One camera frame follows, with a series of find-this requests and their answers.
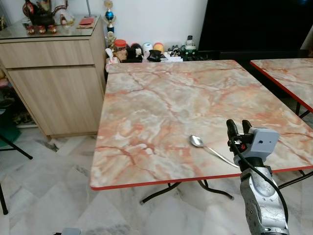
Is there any silver metal spoon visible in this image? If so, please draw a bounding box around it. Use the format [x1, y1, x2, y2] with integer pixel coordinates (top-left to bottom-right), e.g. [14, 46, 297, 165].
[189, 135, 241, 169]

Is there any green and white figurine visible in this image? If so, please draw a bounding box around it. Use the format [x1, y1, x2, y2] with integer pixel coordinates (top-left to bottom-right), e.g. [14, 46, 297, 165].
[183, 35, 198, 56]

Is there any gold and blue trophy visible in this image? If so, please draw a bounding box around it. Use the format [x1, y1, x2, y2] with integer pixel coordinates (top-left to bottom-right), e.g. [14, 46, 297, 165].
[103, 0, 117, 47]

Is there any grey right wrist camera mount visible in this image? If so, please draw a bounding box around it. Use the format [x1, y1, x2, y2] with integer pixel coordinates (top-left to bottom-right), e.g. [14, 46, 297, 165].
[246, 127, 281, 160]

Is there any light wooden cabinet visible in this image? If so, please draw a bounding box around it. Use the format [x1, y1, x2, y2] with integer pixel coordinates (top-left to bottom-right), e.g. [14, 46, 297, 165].
[0, 15, 108, 138]

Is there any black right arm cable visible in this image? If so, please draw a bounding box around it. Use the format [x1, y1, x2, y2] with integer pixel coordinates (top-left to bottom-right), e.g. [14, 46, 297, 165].
[230, 140, 290, 226]

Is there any dark curved metal table leg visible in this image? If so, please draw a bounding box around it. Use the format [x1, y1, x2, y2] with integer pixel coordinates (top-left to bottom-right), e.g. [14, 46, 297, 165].
[278, 169, 313, 190]
[140, 179, 182, 205]
[197, 179, 235, 200]

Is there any white and gold figurine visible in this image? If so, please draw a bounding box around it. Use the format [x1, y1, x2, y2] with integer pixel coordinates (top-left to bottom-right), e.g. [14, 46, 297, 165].
[53, 0, 75, 26]

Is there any black television screen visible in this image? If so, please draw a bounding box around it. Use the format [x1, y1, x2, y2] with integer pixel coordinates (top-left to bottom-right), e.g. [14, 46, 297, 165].
[198, 0, 313, 54]

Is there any marble pattern side table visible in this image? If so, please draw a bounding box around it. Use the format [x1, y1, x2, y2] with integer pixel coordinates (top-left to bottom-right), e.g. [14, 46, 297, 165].
[250, 58, 313, 113]

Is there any dark green object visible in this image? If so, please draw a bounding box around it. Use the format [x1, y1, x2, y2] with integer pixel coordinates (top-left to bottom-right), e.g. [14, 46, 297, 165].
[0, 104, 23, 143]

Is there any jar with red lid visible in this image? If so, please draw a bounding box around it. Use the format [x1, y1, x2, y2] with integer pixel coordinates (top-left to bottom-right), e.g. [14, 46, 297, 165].
[113, 39, 128, 62]

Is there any low black figurine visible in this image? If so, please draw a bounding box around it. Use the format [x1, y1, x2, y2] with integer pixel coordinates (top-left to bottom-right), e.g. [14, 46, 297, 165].
[147, 49, 170, 63]

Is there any dark straight metal furniture leg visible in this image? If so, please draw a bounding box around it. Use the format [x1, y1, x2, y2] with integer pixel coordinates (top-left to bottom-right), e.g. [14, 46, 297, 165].
[0, 133, 34, 161]
[0, 183, 10, 216]

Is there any dark ornament with red pieces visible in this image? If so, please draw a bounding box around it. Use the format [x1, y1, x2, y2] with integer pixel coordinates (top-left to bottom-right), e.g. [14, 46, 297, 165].
[23, 0, 58, 35]

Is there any red packet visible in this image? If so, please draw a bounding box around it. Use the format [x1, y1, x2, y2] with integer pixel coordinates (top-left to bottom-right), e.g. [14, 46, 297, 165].
[78, 17, 95, 26]

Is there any black and white figurine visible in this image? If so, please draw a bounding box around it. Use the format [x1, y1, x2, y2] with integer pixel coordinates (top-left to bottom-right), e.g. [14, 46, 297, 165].
[128, 43, 144, 63]

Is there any large marble pattern folding table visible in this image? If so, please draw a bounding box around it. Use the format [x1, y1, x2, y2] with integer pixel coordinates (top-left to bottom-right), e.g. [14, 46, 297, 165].
[89, 59, 313, 190]

